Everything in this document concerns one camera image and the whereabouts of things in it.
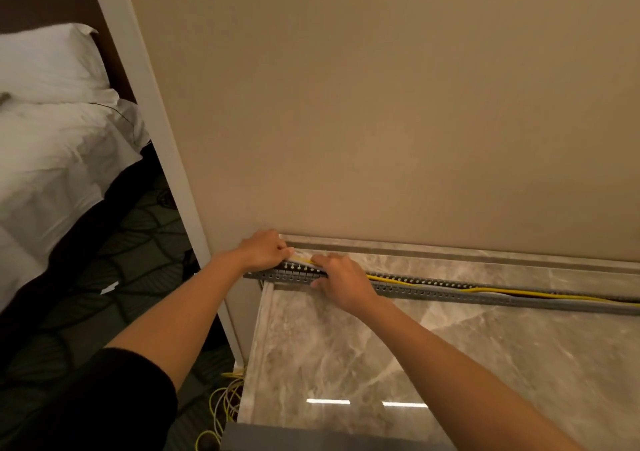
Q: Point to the person's left hand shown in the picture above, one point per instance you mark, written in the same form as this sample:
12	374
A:
265	252

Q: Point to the person's right hand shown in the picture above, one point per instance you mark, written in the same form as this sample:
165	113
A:
345	286

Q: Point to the grey duct cover strip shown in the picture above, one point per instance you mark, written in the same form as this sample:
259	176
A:
325	438

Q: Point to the person's left forearm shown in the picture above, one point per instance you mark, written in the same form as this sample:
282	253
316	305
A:
180	321

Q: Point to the person's right forearm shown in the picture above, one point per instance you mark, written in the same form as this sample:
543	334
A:
460	380

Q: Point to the small white paper scrap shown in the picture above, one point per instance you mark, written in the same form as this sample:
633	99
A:
110	287

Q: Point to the white bed sheet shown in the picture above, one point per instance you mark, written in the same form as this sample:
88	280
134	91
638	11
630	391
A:
55	171

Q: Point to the black sleeve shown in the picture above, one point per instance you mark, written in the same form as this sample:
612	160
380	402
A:
90	405

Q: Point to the white pillow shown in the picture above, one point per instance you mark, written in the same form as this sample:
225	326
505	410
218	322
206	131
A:
50	63

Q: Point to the white door frame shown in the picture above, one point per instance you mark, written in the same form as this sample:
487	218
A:
150	116

